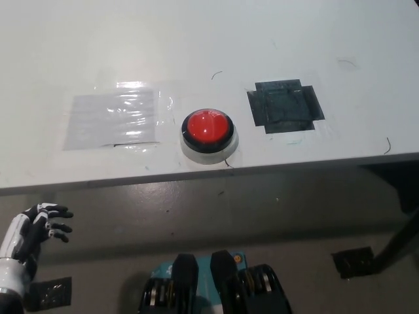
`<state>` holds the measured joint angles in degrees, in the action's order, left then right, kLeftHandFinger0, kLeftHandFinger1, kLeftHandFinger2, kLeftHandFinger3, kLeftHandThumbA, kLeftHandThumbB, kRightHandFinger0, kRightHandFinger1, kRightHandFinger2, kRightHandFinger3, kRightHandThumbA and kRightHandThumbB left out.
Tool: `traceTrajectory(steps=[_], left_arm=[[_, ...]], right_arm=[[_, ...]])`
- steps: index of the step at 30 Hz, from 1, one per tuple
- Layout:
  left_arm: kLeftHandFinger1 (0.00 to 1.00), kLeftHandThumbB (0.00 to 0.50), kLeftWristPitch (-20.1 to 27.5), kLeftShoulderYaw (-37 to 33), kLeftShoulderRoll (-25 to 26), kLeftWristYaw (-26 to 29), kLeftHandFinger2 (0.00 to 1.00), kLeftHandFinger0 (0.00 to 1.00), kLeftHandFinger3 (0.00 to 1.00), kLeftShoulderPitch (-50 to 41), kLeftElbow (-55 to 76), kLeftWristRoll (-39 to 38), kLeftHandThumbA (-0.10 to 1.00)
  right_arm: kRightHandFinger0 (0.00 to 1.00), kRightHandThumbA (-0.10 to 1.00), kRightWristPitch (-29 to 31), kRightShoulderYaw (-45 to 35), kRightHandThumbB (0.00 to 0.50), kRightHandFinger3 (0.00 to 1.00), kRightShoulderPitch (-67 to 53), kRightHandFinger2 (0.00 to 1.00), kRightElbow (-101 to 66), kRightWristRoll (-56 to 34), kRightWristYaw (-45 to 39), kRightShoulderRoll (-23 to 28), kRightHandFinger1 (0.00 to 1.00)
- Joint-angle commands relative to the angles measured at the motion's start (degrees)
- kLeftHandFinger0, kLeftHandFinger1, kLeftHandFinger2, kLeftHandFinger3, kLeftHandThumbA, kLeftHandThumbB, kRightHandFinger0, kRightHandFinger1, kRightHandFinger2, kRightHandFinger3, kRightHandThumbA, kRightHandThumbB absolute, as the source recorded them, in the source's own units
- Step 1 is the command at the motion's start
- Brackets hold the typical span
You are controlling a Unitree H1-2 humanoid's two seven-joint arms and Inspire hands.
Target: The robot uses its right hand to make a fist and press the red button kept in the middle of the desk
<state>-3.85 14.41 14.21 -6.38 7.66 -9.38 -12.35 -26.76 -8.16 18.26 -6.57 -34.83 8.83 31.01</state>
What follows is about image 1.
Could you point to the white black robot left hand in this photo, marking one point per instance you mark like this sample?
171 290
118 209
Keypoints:
26 229

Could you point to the red dome push button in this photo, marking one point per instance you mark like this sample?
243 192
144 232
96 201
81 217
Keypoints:
207 128

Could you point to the clear plastic tape strip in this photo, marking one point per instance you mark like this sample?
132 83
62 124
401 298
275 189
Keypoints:
165 104

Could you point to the black tape square patch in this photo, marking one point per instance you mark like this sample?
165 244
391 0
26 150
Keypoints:
285 106

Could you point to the black table leg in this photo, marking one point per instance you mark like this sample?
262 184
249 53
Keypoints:
397 242

